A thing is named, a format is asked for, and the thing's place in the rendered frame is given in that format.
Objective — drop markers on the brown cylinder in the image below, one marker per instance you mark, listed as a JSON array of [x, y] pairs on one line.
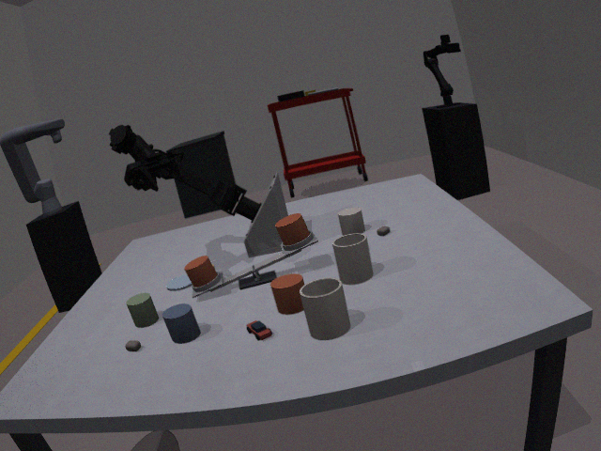
[[292, 229], [286, 291], [200, 271]]

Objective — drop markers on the small red toy truck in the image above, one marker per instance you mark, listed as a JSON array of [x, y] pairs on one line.
[[259, 330]]

